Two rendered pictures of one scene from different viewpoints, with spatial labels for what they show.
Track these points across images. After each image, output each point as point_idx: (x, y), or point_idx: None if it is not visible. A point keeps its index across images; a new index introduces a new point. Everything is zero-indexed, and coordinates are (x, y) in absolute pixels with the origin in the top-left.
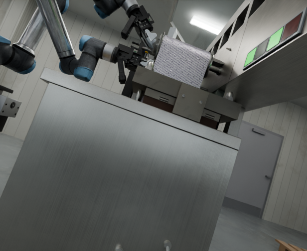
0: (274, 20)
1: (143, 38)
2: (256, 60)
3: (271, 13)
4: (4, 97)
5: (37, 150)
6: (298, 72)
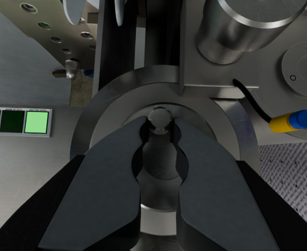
0: (3, 162)
1: (178, 202)
2: (18, 108)
3: (12, 181)
4: None
5: None
6: None
